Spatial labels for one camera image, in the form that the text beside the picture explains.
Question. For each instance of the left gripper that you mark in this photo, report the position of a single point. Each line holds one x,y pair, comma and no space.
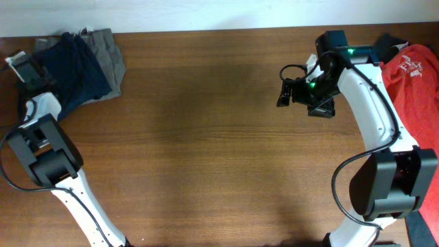
26,90

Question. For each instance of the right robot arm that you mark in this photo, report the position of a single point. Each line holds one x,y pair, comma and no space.
391,178

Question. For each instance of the folded grey shorts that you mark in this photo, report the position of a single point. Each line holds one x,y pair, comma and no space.
107,53

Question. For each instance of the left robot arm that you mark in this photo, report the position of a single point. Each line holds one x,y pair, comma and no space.
54,164

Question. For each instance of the red printed t-shirt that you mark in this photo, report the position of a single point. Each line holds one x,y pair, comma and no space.
411,80

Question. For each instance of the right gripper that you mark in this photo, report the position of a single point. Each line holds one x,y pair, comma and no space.
325,108

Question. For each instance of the navy blue shorts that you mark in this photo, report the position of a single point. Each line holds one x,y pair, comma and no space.
79,77

